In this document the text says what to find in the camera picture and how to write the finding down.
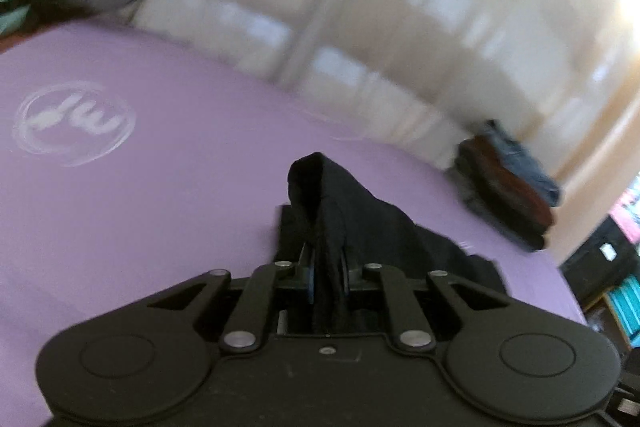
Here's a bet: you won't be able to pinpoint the black pants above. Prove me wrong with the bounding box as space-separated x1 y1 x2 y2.
274 152 506 333

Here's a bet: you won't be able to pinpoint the grey folded garment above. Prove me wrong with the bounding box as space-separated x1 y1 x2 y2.
446 167 537 253

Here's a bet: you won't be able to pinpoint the maroon folded garment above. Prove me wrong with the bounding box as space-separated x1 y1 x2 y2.
470 136 554 234

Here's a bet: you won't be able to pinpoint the black folded garment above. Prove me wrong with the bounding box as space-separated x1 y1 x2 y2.
454 139 547 251

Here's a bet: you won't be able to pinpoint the purple bed sheet with logo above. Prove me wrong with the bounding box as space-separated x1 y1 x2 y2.
1 23 582 426

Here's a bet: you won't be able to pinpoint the blue folded jeans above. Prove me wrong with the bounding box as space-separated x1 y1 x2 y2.
482 119 563 207

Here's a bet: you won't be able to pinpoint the black side cabinet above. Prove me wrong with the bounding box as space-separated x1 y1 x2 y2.
561 217 639 355

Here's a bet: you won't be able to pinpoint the cream sheer curtain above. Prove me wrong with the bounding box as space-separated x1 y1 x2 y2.
134 0 639 190

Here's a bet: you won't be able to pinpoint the brown bed cover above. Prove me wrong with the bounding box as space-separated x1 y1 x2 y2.
0 24 58 54

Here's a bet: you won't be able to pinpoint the teal pillow with black stripe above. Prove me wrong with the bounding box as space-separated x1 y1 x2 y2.
1 0 30 37

